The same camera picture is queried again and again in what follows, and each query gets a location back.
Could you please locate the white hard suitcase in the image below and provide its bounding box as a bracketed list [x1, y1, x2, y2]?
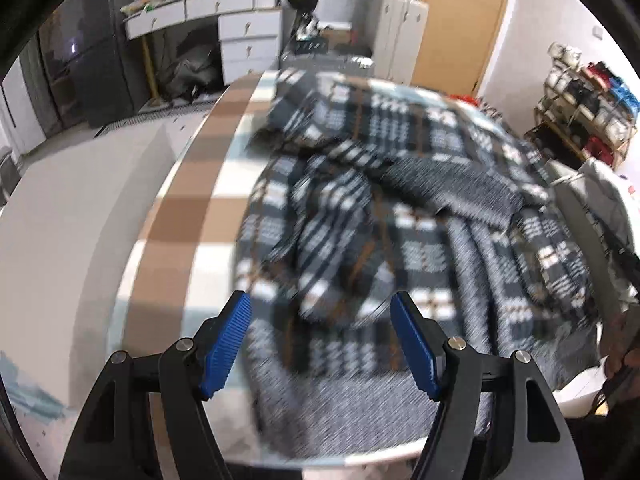
[367, 0, 430, 84]

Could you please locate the wooden door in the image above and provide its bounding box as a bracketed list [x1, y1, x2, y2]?
[410, 0, 517, 99]

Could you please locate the checked bed sheet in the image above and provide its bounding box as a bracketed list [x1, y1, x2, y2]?
[107, 70, 607, 467]

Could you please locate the white fleece garment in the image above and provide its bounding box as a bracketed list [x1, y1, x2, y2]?
[550, 157, 640, 307]

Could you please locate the dark bag under desk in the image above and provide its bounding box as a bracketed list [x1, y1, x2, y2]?
[165, 42, 224, 102]

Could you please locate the person's right hand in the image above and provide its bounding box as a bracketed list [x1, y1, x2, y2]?
[599, 305, 640, 385]

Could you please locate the plaid knit cardigan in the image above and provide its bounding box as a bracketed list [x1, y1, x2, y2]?
[232, 67, 601, 457]

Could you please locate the wooden shoe rack with shoes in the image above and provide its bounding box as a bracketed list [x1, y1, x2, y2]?
[545, 42, 640, 162]

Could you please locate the grey chair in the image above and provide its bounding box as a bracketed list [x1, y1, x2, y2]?
[0, 147, 21, 207]

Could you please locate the white desk with drawers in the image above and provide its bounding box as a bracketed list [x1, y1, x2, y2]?
[122, 0, 284, 86]

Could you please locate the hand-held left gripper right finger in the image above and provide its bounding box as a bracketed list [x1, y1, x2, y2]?
[390, 290, 586, 480]

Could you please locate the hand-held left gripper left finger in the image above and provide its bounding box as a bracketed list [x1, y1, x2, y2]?
[59, 290, 252, 480]

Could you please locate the striped rug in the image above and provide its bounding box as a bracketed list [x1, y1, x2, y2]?
[95, 105, 212, 137]

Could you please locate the dark grey refrigerator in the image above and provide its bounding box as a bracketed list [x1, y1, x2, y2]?
[39, 0, 151, 130]

